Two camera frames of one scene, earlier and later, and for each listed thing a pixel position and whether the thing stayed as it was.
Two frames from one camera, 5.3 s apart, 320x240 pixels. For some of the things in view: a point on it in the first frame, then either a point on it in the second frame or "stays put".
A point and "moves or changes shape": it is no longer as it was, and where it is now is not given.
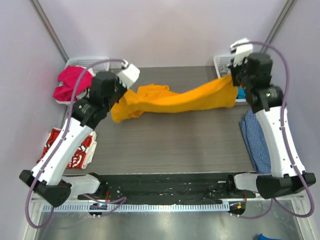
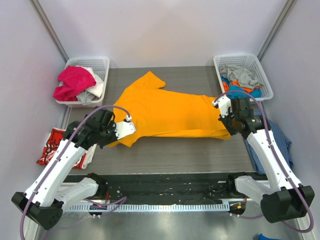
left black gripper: [120, 90] -> [110, 136]
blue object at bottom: [261, 237] stays put
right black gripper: [236, 75] -> [229, 122]
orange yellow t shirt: [220, 93] moves or changes shape
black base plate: [165, 188] stays put
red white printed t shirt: [83, 154] stays put
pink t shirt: [69, 76] stays put
